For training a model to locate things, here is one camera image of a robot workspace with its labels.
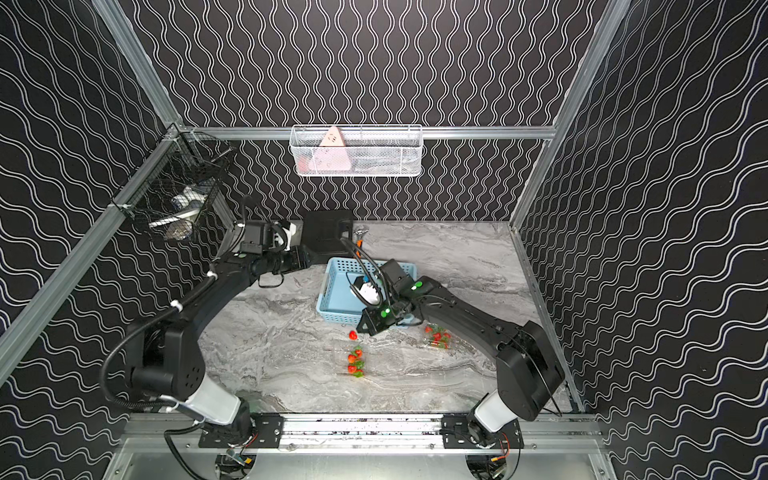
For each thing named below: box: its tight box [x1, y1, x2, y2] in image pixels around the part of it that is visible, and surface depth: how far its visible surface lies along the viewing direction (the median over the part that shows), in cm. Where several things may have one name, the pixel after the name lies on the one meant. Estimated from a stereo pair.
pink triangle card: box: [308, 126, 351, 171], surface depth 92 cm
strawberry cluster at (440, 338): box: [424, 324, 451, 349], surface depth 91 cm
